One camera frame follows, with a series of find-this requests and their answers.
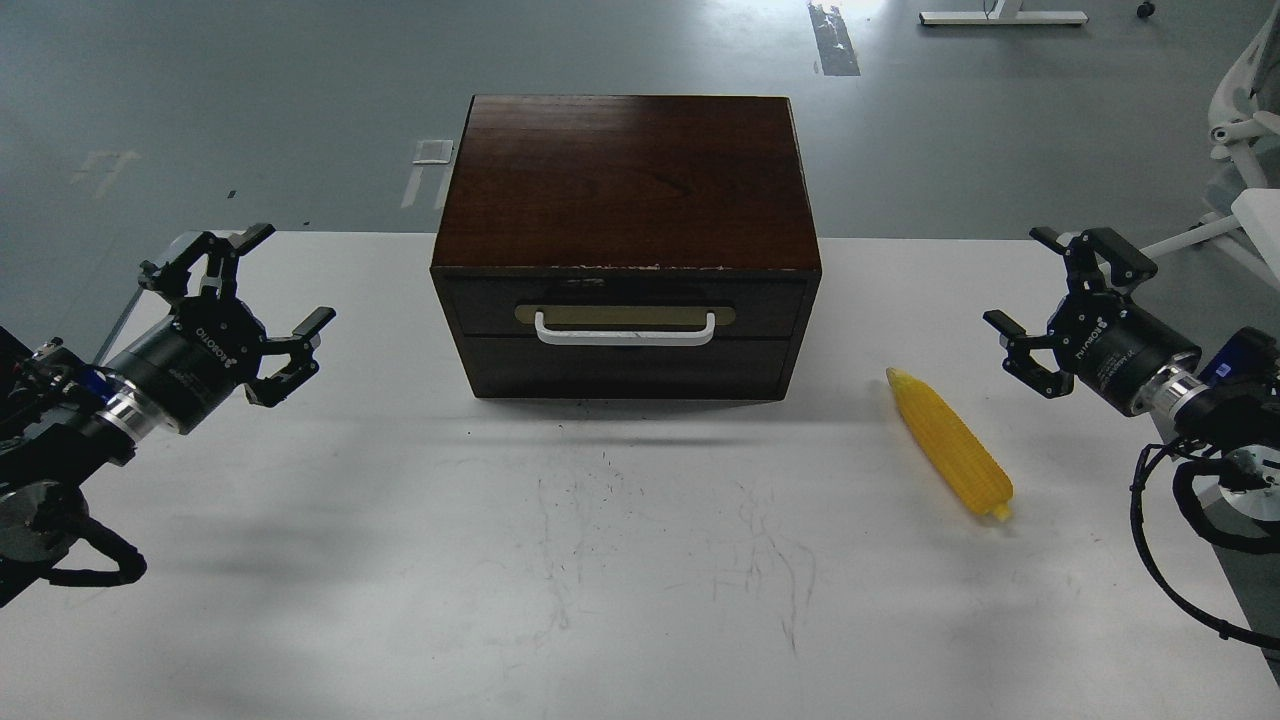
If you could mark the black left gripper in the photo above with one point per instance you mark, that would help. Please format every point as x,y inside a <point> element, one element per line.
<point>207,346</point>

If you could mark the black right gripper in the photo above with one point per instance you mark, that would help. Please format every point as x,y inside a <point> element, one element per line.
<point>1099,334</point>

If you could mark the yellow corn cob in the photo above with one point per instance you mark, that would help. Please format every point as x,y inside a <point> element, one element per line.
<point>972,473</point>

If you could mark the dark wooden drawer with handle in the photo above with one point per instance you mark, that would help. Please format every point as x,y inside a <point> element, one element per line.
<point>505,306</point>

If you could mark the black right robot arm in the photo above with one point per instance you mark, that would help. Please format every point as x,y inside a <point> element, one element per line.
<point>1230,408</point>

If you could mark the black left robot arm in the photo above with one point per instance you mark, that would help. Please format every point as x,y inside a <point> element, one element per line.
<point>64,418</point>

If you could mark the dark wooden drawer cabinet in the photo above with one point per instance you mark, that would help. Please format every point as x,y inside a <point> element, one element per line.
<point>588,186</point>

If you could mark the white desk foot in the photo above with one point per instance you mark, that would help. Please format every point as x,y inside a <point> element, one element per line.
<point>1003,13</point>

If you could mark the black floor tape patch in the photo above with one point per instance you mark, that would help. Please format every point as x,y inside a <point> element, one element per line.
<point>836,54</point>

